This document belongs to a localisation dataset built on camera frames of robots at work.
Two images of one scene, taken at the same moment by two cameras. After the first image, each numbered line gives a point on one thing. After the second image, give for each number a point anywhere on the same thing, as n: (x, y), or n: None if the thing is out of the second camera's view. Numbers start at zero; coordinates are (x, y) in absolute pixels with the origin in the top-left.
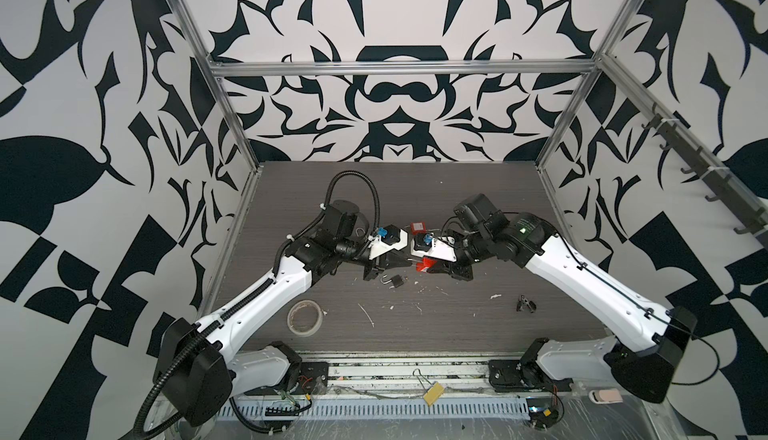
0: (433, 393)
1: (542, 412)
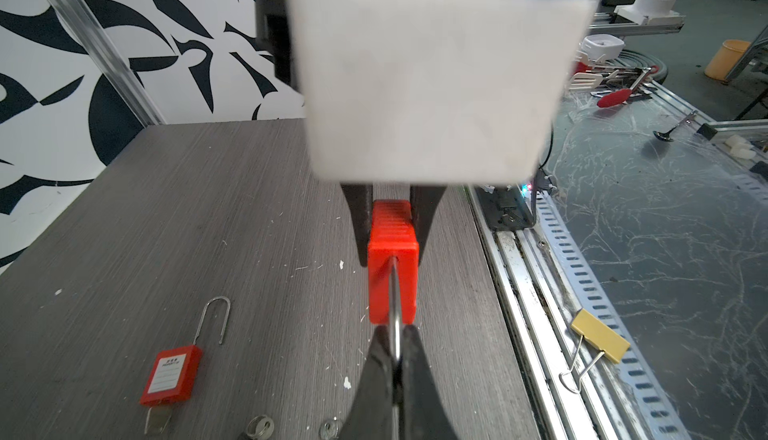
0: (596, 341)
1: (505, 207)
